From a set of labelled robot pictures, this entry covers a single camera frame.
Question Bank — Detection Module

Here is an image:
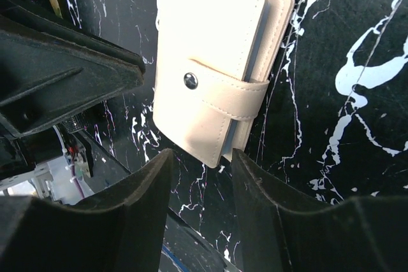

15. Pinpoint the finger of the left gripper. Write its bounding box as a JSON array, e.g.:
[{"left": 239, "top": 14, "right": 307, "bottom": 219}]
[{"left": 1, "top": 0, "right": 145, "bottom": 138}]

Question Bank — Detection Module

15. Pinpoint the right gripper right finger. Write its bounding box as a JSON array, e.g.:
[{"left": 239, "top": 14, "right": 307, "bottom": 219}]
[{"left": 231, "top": 149, "right": 407, "bottom": 271}]

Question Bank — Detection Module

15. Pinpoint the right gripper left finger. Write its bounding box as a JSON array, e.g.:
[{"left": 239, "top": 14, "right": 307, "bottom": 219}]
[{"left": 1, "top": 149, "right": 173, "bottom": 271}]

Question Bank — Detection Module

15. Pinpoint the beige leather card holder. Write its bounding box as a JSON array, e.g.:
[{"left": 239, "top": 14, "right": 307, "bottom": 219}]
[{"left": 153, "top": 0, "right": 295, "bottom": 168}]

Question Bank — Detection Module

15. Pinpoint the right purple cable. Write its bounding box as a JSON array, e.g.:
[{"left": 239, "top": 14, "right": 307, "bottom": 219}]
[{"left": 68, "top": 157, "right": 87, "bottom": 199}]

